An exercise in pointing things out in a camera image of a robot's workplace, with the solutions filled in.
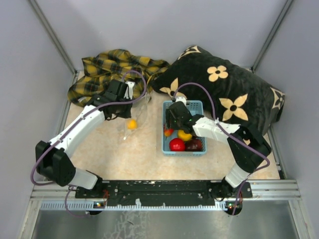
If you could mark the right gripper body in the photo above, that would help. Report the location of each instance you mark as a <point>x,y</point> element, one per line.
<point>171,122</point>

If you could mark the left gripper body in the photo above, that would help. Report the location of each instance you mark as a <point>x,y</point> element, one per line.
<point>124,111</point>

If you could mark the light blue plastic basket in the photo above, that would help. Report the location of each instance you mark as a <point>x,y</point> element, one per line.
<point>195,107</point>

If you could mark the red wax apple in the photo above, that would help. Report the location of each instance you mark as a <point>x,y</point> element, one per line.
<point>168,132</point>

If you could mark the clear zip top bag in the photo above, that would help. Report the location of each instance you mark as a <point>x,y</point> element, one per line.
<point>139,112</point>

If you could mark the small yellow fruit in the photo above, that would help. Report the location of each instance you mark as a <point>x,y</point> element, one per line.
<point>132,124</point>

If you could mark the black floral pillow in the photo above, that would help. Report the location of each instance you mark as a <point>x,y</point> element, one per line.
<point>231,93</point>

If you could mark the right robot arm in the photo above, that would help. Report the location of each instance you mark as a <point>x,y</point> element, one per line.
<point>247,145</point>

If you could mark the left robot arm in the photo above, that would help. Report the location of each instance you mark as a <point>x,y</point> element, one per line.
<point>53,158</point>

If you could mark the orange yellow fruit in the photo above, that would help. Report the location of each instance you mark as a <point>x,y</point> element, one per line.
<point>184,136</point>

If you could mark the yellow plaid shirt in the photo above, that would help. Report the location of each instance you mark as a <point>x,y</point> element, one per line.
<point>117,64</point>

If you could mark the large dark red fruit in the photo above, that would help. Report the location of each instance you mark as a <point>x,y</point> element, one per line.
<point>193,145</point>

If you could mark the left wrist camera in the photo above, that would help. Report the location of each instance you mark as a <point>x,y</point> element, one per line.
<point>129,90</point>

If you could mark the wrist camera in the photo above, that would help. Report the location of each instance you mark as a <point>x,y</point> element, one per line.
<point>129,90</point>
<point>180,99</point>

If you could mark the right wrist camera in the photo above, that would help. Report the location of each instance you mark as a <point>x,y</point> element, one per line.
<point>180,99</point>

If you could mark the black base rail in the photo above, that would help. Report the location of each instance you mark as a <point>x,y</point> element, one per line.
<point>163,192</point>

